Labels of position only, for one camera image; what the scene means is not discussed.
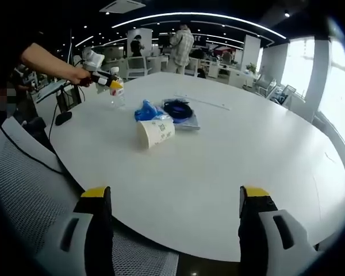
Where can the potted green plant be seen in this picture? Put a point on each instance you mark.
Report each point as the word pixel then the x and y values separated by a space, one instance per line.
pixel 251 68

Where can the clear plastic bottle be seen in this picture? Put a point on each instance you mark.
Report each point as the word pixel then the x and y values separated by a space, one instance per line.
pixel 118 99

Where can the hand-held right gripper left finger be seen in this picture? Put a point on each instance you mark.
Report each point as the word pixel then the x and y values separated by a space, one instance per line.
pixel 99 235

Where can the white table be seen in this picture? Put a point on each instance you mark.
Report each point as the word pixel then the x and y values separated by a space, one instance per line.
pixel 189 178

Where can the ceiling air conditioner unit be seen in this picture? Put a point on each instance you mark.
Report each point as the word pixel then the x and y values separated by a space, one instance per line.
pixel 122 5

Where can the white paper cup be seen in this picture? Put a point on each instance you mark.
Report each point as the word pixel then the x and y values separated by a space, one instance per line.
pixel 158 132

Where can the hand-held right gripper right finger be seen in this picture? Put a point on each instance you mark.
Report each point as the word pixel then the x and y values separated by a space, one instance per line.
pixel 253 235

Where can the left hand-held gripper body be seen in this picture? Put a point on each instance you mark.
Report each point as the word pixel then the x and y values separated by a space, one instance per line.
pixel 93 59

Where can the white office chair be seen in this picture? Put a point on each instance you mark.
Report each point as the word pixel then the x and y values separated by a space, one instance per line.
pixel 138 67

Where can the silver bag with blue item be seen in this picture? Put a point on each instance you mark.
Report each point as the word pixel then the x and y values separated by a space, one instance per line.
pixel 189 125

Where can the grey mesh office chair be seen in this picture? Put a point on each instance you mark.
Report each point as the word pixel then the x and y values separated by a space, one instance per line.
pixel 23 178

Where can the white power strip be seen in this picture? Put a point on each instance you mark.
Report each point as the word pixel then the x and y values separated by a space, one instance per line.
pixel 202 101

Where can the black computer mouse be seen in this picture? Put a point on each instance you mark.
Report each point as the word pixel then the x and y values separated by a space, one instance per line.
pixel 63 118

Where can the blue tissue packet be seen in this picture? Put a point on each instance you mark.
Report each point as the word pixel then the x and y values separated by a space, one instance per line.
pixel 145 110

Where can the person's left hand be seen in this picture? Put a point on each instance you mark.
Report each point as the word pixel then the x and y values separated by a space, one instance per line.
pixel 77 75

